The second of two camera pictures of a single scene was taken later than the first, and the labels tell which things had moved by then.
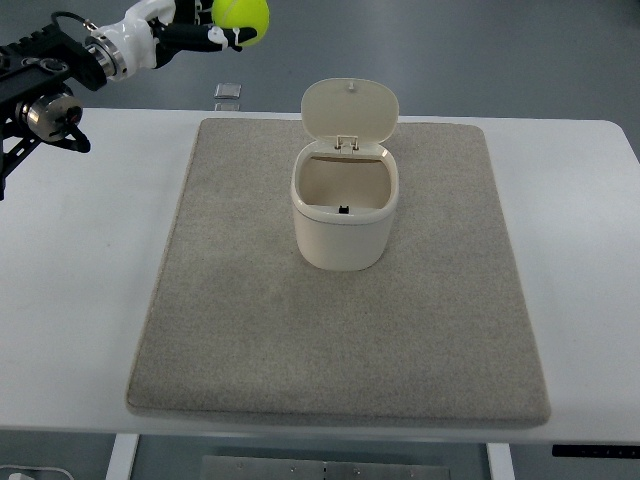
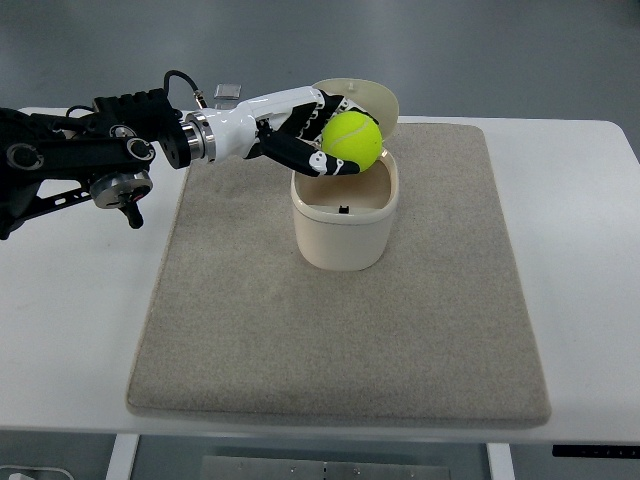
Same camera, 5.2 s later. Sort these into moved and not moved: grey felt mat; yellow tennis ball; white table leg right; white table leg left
Moved: yellow tennis ball
Not moved: white table leg left; white table leg right; grey felt mat
